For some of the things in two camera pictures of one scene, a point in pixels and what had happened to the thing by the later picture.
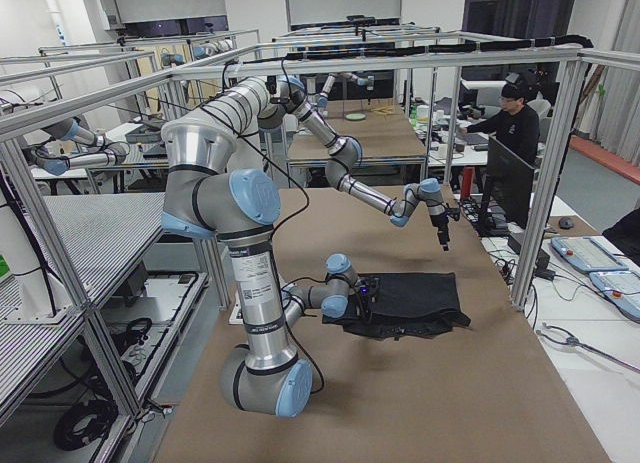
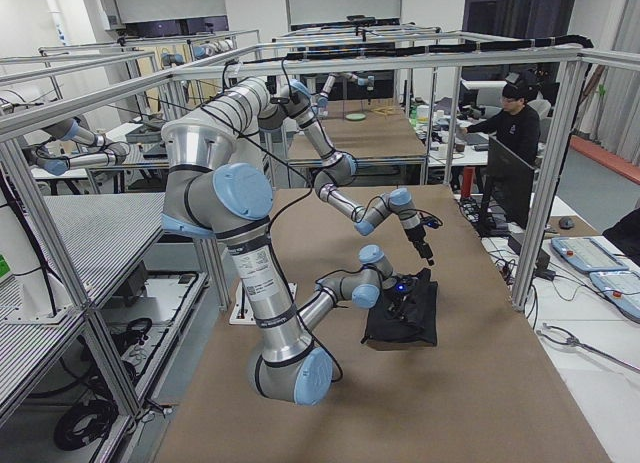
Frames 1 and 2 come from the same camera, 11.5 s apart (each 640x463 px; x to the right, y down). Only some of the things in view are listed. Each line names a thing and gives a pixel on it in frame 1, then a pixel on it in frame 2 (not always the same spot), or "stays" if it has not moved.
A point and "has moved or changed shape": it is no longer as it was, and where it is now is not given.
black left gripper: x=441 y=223 to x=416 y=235
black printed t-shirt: x=411 y=305 has moved or changed shape
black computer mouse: x=566 y=222 stays
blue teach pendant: x=587 y=253 stays
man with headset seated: x=515 y=126 stays
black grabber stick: x=575 y=341 stays
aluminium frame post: x=558 y=147 stays
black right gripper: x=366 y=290 to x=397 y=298
